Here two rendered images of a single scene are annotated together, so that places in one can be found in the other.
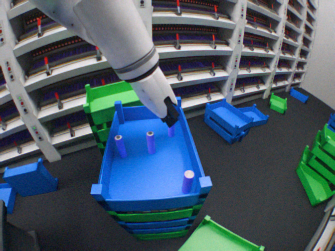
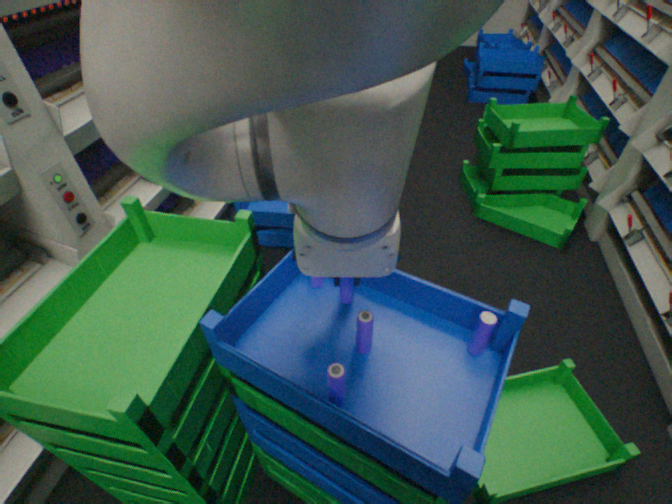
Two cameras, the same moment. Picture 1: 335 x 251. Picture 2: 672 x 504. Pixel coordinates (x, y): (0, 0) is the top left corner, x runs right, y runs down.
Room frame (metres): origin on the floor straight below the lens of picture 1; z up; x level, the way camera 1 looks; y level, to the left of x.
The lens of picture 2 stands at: (0.12, 0.26, 0.80)
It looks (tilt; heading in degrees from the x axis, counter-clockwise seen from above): 44 degrees down; 307
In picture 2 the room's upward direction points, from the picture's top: straight up
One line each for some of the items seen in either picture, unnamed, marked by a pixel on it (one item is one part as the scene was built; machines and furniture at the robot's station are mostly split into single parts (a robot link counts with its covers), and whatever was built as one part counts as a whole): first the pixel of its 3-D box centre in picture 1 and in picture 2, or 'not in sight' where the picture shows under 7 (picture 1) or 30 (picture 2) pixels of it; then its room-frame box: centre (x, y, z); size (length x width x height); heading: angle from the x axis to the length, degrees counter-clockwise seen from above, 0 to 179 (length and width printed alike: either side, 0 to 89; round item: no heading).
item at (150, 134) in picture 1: (151, 142); (364, 332); (0.26, 0.04, 0.44); 0.02 x 0.02 x 0.06
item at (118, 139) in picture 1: (120, 146); (336, 385); (0.24, 0.11, 0.44); 0.02 x 0.02 x 0.06
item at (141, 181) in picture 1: (149, 143); (366, 334); (0.25, 0.04, 0.44); 0.30 x 0.20 x 0.08; 6
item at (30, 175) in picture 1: (30, 179); not in sight; (0.26, 0.77, 0.10); 0.30 x 0.08 x 0.20; 113
